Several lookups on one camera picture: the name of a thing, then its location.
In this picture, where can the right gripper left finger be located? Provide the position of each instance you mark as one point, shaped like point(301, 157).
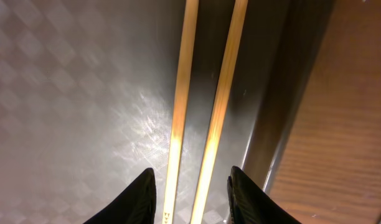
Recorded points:
point(135, 205)

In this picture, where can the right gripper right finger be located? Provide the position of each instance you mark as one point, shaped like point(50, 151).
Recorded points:
point(250, 205)

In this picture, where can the wooden chopstick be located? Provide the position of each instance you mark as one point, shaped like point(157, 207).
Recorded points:
point(219, 109)
point(180, 108)

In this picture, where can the brown serving tray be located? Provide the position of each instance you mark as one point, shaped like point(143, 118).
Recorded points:
point(87, 97)

